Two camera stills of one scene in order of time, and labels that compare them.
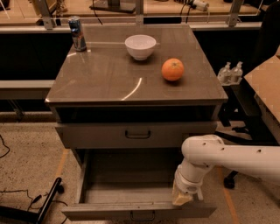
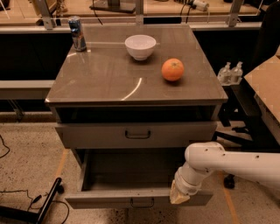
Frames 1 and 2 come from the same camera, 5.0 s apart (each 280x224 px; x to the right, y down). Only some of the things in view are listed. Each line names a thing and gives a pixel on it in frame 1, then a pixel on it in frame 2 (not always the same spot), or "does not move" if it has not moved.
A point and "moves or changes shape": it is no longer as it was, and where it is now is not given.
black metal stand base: (10, 212) does not move
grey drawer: (132, 185) moves or changes shape
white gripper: (189, 185) does not move
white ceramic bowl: (140, 46) does not move
